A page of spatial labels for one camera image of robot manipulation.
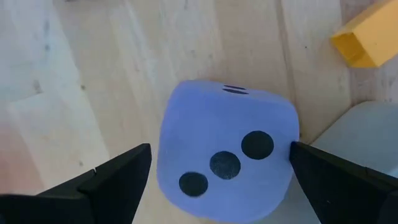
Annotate yellow toy block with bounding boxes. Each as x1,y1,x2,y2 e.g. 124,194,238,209
330,0,398,68

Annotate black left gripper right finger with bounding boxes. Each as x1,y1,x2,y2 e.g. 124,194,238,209
289,141,398,224

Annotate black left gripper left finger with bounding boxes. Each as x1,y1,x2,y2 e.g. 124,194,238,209
0,142,152,224

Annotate purple soft die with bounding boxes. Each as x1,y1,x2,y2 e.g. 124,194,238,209
156,80,301,224

